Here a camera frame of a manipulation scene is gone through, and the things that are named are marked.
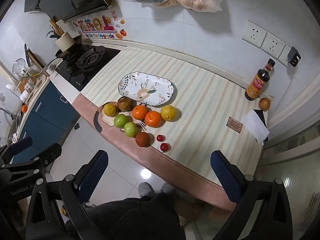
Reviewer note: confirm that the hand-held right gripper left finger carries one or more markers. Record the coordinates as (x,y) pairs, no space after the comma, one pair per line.
(93,175)

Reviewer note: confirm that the white wall socket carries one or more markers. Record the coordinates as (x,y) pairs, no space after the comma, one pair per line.
(273,45)
(283,55)
(253,33)

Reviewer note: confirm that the striped table mat cat print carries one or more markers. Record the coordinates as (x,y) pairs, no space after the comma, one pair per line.
(200,100)

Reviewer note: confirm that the colourful wall sticker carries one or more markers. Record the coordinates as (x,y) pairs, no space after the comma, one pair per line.
(100,28)

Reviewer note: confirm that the dark sauce bottle yellow label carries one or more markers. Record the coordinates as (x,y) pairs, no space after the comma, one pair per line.
(257,85)

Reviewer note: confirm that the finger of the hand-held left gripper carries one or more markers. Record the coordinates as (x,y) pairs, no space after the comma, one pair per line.
(22,143)
(50,151)

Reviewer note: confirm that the orange tangerine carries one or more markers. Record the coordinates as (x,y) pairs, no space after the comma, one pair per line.
(140,112)
(153,118)

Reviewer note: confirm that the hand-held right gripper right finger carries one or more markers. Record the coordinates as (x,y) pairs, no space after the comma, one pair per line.
(223,177)

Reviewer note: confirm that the black glass gas stove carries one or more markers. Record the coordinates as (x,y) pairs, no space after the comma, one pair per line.
(100,57)

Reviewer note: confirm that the large yellow citrus fruit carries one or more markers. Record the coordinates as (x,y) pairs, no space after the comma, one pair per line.
(168,113)

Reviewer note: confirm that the metal mesh strainer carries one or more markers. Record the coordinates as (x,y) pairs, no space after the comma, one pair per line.
(18,66)

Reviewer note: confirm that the small white container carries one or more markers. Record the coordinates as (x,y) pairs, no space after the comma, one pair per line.
(50,69)

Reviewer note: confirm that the floral oval ceramic plate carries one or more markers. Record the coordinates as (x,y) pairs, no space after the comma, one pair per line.
(147,85)

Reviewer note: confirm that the black plug-in charger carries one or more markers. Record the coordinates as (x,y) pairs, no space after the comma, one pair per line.
(293,57)

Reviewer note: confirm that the small brown mat label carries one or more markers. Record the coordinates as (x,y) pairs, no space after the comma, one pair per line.
(235,124)

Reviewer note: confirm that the red cherry tomato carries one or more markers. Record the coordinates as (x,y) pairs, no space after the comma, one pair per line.
(165,147)
(160,137)

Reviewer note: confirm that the white paper sheet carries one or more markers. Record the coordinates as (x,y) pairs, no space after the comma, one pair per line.
(253,127)

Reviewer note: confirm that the bundle of kitchen utensils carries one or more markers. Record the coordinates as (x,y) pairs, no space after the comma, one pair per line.
(56,27)

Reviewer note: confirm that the dark red apple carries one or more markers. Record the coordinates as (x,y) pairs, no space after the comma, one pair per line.
(125,103)

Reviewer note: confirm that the reddish brown round fruit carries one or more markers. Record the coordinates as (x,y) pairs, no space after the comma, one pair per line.
(143,139)

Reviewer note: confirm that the green apple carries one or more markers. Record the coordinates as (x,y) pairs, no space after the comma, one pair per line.
(130,129)
(120,120)

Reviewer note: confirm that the small yellow citrus fruit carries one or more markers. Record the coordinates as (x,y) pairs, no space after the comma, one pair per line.
(110,109)

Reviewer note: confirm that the grey fuzzy slipper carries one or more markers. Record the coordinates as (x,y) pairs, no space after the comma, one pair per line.
(146,188)
(167,187)

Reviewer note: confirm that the small orange fruit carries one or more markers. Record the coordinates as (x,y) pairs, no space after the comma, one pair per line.
(24,108)

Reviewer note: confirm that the cream utensil holder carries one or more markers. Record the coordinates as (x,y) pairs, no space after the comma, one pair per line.
(65,41)

